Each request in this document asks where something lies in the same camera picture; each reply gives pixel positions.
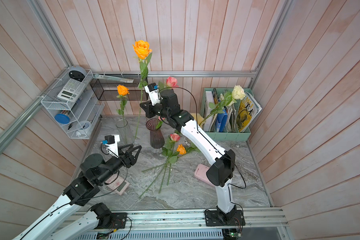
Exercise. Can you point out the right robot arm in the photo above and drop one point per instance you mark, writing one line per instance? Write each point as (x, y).
(221, 171)

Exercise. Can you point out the white wire mesh shelf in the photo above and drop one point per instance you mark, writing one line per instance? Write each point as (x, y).
(86, 108)

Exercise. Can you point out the pink calculator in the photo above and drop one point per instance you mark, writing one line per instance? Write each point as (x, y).
(117, 184)

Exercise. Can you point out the yellow magazine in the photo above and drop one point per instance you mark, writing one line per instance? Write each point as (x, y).
(249, 108)

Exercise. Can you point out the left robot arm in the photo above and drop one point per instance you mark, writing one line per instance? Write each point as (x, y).
(76, 195)

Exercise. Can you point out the orange rose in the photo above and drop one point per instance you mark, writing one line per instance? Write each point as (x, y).
(123, 92)
(144, 55)
(184, 150)

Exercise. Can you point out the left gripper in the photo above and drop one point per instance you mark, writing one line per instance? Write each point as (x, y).
(131, 160)

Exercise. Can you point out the white strip on basket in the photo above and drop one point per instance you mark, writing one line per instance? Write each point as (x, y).
(112, 78)

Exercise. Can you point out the clear glass cylinder vase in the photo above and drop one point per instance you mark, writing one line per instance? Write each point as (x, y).
(125, 132)

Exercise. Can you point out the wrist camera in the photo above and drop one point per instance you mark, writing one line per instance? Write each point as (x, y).
(154, 93)
(110, 145)

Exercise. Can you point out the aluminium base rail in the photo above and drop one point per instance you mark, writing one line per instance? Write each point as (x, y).
(197, 224)

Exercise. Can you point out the blue folder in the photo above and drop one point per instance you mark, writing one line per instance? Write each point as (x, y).
(221, 121)

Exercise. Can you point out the white book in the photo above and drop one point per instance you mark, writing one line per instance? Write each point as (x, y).
(209, 119)

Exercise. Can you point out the purple ribbed glass vase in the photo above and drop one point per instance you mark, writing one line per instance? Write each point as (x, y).
(156, 137)

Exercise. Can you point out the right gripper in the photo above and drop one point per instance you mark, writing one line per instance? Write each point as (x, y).
(150, 108)

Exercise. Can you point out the white calculator on shelf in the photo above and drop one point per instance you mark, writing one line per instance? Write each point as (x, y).
(71, 90)

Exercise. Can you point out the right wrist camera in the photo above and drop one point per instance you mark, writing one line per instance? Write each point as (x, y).
(154, 93)

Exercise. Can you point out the yellow ruffled vase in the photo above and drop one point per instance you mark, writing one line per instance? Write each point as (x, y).
(199, 119)

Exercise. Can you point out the black wire basket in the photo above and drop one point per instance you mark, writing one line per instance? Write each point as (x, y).
(105, 86)

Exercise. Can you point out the pink rose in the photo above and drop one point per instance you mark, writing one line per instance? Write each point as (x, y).
(174, 137)
(171, 82)

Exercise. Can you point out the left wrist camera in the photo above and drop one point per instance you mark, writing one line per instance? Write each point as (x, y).
(110, 145)

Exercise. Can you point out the pink case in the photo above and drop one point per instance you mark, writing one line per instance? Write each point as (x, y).
(201, 174)

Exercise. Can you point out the green file organizer box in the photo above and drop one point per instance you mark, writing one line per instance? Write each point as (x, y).
(223, 136)

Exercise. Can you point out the round black white device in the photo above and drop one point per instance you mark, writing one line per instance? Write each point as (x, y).
(77, 73)

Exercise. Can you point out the blue lid jar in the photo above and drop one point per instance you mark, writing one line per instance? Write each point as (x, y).
(63, 117)

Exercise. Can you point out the pink tulip bud flower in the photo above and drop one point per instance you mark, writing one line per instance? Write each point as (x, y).
(160, 122)

